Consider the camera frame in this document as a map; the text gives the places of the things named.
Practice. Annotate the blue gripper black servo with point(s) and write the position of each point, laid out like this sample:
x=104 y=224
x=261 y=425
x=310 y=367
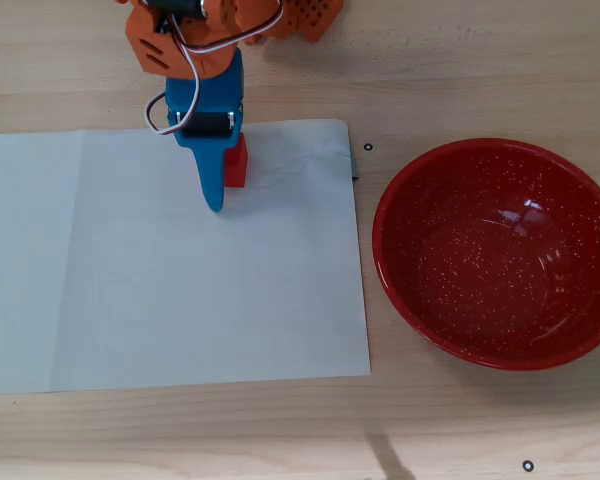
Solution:
x=206 y=102

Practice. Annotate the red cube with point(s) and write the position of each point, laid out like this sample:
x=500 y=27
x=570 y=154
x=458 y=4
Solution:
x=236 y=167

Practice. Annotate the white paper sheet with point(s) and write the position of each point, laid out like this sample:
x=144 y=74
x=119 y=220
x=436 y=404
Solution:
x=180 y=280

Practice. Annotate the red speckled enamel bowl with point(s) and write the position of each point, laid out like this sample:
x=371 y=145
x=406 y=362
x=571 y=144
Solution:
x=500 y=260

